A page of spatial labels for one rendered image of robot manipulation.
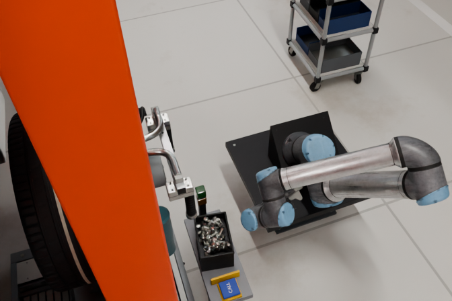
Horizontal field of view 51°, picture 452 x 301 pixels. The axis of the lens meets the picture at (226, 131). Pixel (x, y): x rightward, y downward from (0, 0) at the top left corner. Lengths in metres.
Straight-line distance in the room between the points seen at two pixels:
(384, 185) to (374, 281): 0.79
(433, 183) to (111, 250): 1.18
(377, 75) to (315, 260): 1.62
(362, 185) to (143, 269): 1.17
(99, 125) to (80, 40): 0.15
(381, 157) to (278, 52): 2.12
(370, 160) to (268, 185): 0.39
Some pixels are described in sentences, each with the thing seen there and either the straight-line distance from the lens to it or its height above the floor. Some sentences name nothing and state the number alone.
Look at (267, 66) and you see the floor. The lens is 3.61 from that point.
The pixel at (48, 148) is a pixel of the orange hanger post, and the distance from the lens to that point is 0.74.
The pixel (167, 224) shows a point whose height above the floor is 0.71.
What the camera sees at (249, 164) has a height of 0.30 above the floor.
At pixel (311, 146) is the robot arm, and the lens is 2.18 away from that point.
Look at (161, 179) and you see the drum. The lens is 1.77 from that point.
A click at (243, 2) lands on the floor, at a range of 4.35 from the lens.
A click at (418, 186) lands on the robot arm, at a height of 0.90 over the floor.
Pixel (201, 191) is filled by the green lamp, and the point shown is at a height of 0.66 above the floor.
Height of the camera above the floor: 2.25
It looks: 47 degrees down
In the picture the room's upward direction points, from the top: 1 degrees counter-clockwise
